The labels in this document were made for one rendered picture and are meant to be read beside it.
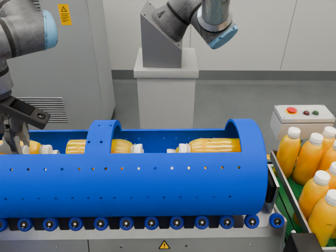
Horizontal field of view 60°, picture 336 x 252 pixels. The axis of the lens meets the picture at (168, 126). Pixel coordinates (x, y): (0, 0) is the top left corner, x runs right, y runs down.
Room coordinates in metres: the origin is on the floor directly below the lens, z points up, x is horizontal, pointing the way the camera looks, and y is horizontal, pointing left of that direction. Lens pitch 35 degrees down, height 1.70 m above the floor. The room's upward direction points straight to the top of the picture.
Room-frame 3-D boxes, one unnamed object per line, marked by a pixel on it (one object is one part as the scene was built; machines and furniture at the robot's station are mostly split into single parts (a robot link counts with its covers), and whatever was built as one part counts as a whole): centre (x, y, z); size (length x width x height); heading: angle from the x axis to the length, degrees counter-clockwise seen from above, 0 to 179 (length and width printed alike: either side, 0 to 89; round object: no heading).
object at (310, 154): (0.78, -0.50, 0.99); 0.07 x 0.07 x 0.19
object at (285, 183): (0.65, -0.40, 0.96); 0.40 x 0.01 x 0.03; 1
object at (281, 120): (0.94, -0.52, 1.05); 0.20 x 0.10 x 0.10; 91
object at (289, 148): (0.82, -0.44, 0.99); 0.07 x 0.07 x 0.19
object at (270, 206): (0.65, -0.32, 0.99); 0.10 x 0.02 x 0.12; 1
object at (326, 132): (0.82, -0.57, 1.09); 0.04 x 0.04 x 0.02
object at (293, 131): (0.82, -0.44, 1.09); 0.04 x 0.04 x 0.02
